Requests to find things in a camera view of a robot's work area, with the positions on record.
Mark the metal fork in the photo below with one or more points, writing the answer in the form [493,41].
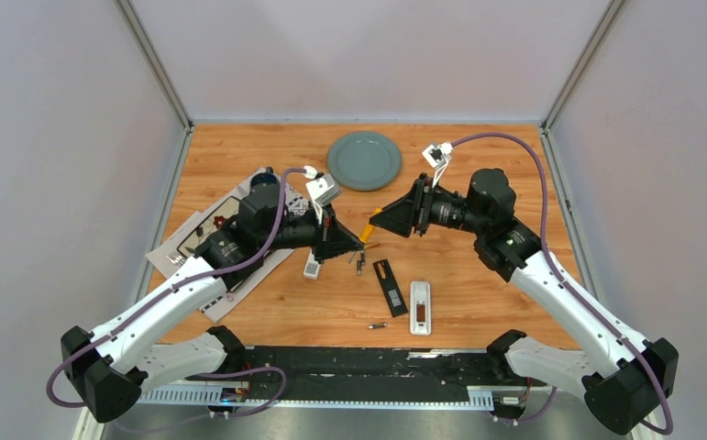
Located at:
[176,258]

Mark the floral square plate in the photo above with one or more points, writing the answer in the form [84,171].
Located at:
[212,220]

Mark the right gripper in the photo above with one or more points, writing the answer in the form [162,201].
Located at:
[411,211]

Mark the yellow handled screwdriver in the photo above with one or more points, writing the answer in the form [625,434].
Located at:
[365,235]

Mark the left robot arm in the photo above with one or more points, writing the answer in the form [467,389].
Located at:
[111,366]

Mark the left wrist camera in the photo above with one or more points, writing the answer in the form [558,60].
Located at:
[322,190]

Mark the dark blue cup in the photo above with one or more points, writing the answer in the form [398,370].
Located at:
[261,179]

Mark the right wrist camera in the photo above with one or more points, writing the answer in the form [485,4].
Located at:
[438,157]

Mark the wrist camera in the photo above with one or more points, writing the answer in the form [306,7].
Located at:
[438,157]
[322,190]

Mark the loose battery from QR remote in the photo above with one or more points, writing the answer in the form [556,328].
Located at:
[361,261]

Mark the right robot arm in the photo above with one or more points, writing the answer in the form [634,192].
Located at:
[619,374]

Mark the patterned paper placemat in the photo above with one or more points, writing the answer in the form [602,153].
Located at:
[220,250]

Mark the white remote with batteries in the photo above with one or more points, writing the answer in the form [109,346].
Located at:
[420,308]

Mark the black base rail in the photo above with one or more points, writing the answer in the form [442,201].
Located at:
[346,374]

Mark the white remote with QR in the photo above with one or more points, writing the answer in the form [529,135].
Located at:
[312,267]

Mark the grey-green round plate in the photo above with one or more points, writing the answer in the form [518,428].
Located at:
[364,161]

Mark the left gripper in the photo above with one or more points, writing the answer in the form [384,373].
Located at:
[332,238]

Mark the black remote control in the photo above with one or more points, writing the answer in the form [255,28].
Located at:
[390,288]

